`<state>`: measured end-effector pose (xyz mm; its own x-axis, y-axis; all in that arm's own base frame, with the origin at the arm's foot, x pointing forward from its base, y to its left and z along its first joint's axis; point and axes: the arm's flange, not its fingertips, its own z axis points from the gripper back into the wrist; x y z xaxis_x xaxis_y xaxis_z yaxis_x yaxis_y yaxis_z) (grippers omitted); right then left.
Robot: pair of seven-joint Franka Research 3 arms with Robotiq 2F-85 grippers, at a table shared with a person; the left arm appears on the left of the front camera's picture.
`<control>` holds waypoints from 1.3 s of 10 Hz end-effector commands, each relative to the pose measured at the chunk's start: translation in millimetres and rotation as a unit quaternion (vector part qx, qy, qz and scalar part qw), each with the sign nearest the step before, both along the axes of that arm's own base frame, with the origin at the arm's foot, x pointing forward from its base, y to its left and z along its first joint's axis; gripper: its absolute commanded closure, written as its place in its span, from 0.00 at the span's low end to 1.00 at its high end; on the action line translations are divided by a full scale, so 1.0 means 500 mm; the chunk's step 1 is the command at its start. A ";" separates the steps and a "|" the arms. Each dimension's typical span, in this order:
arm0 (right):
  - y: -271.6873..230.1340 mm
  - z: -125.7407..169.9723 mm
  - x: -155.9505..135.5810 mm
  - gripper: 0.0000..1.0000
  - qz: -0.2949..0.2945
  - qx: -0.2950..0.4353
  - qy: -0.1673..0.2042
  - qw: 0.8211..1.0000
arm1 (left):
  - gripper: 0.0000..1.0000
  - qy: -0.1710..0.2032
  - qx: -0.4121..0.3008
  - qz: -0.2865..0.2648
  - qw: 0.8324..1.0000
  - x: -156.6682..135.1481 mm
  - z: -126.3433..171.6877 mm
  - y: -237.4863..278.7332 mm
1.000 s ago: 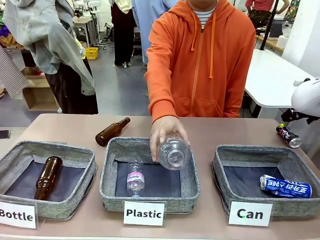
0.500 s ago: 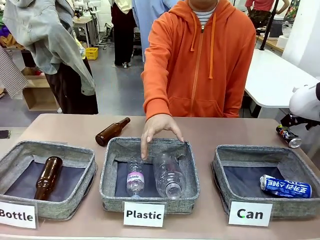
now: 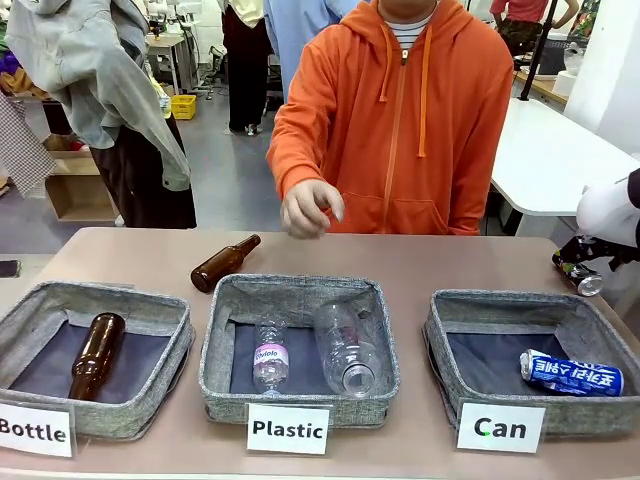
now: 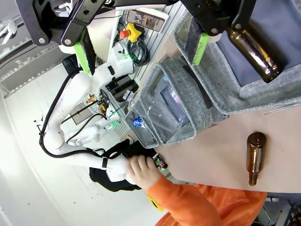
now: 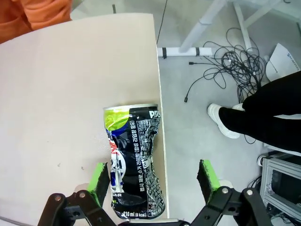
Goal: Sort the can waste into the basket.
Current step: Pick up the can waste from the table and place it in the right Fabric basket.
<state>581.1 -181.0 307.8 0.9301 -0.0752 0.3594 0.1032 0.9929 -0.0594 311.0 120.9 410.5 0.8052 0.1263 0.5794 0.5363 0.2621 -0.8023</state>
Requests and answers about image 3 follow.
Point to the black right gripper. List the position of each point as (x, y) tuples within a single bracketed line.
[(617, 252)]

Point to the black colourful drink can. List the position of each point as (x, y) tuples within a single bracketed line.
[(580, 277)]

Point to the crushed blue drink can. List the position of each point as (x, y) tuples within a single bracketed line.
[(575, 372)]

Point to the large clear plastic bottle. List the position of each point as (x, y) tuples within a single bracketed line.
[(347, 350)]

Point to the small pink-label water bottle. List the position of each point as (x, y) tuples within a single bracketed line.
[(271, 357)]

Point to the brown glass bottle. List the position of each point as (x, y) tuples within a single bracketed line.
[(225, 262), (97, 355)]

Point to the person's right forearm orange sleeve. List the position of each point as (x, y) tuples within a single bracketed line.
[(297, 145)]

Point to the person's left forearm orange sleeve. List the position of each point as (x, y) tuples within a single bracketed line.
[(487, 180)]

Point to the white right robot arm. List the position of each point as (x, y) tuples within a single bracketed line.
[(610, 210)]

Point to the grey fabric basket can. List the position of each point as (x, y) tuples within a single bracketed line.
[(505, 310)]

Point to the white Can label sign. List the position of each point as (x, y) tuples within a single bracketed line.
[(500, 428)]

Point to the grey fabric basket plastic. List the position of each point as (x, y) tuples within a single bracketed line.
[(295, 295)]

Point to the grey fabric basket bottle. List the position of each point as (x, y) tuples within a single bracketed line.
[(125, 405)]

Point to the person's right hand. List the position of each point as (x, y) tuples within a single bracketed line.
[(310, 210)]

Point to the white side table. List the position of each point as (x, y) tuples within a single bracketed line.
[(550, 160)]

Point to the white paper roll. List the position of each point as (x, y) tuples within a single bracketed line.
[(566, 84)]

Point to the clear glass jar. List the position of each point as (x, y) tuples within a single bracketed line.
[(574, 57)]

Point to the black stand pole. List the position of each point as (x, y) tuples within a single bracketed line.
[(539, 45)]

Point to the person in orange hoodie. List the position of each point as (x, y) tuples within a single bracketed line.
[(410, 125)]

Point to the person in red top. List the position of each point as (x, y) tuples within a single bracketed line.
[(522, 17)]

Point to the white Plastic label sign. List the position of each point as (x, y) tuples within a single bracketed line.
[(288, 427)]

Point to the person in blue coat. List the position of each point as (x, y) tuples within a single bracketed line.
[(292, 40)]

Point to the person in black trousers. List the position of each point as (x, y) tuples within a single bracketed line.
[(246, 65)]

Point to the yellow plastic crate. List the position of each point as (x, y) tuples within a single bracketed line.
[(183, 106)]

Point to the background work desk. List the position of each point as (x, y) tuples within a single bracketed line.
[(167, 55)]

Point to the cardboard box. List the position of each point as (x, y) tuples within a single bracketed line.
[(80, 192)]

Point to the person in grey jacket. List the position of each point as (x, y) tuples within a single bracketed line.
[(95, 85)]

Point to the checked cloth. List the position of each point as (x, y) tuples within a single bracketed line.
[(25, 150)]

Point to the black phone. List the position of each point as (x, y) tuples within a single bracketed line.
[(9, 268)]

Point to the white Bottle label sign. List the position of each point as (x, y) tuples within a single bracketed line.
[(35, 429)]

